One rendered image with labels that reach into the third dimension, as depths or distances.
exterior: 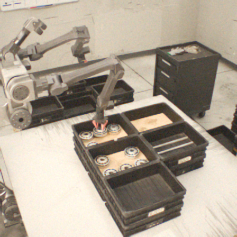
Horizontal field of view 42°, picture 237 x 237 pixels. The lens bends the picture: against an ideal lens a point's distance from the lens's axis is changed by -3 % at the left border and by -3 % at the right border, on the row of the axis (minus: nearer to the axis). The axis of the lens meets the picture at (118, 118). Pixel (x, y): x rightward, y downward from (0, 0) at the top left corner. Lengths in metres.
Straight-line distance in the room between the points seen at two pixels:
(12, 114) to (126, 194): 0.86
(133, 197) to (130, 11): 3.97
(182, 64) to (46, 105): 1.51
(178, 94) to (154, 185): 1.84
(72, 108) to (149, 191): 1.83
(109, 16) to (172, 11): 1.26
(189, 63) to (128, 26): 2.17
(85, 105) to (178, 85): 1.06
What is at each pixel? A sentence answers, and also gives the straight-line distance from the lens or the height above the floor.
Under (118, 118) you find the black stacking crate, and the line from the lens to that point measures 2.44.
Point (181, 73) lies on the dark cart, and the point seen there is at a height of 0.75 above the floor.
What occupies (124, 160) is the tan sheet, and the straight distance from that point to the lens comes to 2.15.
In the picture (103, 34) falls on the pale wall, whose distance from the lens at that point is 5.32.
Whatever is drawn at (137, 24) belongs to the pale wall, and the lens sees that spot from 5.57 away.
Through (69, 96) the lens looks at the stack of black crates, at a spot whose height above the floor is 0.47.
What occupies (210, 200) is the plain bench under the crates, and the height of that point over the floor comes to 0.70.
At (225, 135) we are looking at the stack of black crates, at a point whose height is 0.28.
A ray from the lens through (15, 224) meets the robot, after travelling 2.62.
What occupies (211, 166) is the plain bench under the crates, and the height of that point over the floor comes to 0.70.
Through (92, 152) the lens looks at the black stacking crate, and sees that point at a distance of 2.12.
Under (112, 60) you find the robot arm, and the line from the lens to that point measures 1.80.
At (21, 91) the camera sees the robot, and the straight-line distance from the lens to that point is 1.71.
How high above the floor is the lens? 2.26
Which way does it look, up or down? 34 degrees down
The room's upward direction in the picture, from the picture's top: 1 degrees clockwise
